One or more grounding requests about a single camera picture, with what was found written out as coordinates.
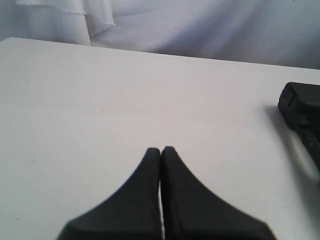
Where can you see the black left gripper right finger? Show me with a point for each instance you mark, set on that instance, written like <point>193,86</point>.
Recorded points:
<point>192,212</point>

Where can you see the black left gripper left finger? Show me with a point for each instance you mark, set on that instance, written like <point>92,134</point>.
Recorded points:
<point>131,213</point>

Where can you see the black plastic carrying case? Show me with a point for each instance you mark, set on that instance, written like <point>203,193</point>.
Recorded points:
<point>299,105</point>

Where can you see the white backdrop curtain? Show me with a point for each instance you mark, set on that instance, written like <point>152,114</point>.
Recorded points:
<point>277,32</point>

